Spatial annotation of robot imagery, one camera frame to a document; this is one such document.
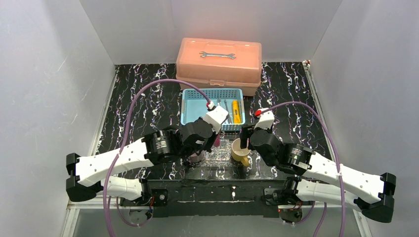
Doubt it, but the purple mug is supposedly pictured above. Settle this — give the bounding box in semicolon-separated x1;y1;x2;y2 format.
187;152;205;163

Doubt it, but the yellow mug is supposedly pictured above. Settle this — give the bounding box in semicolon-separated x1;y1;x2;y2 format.
231;138;251;167

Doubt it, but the clear plastic tray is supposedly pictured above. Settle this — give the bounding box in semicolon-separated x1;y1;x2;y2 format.
200;134;234;167

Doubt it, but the light blue plastic basket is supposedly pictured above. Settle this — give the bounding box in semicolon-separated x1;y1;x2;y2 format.
180;88;246;131

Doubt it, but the yellow toothpaste tube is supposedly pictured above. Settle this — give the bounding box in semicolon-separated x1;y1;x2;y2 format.
232;100;241;124

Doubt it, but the pink toothpaste tube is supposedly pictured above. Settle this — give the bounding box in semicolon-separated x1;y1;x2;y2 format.
213;134;220;147

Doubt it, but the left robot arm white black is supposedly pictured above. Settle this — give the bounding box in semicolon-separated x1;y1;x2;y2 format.
66;118;221;205

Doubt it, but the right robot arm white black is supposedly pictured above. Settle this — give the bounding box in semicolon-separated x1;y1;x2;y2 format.
239;125;396;223

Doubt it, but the orange plastic toolbox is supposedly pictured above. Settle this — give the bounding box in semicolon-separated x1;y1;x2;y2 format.
176;38;262;96

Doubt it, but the silver open-end wrench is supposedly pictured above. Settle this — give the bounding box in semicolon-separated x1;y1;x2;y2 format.
199;51;236;59

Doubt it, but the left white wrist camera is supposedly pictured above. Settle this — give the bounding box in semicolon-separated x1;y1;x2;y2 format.
203;101;229;134

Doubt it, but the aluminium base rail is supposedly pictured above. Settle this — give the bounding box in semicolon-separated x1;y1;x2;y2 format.
62;186;372;237

